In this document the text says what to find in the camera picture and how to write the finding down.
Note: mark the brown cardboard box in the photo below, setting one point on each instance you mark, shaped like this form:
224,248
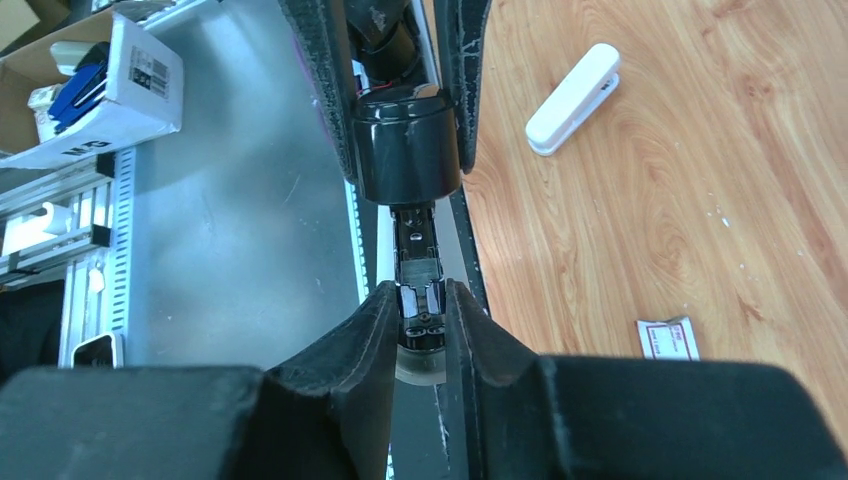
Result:
30,28

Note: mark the white cardboard box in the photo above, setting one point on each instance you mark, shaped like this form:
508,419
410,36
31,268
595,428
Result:
134,93

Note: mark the red white staple box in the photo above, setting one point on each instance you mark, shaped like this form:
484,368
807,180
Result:
671,339

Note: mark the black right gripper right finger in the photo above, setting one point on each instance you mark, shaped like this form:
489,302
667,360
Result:
515,414

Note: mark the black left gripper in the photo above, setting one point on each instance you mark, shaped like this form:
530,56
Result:
398,141

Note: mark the grey stapler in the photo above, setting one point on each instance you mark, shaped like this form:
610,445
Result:
420,289

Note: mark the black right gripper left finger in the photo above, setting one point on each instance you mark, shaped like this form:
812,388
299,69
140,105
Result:
325,413

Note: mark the white stapler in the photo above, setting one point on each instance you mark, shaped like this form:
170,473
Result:
592,80

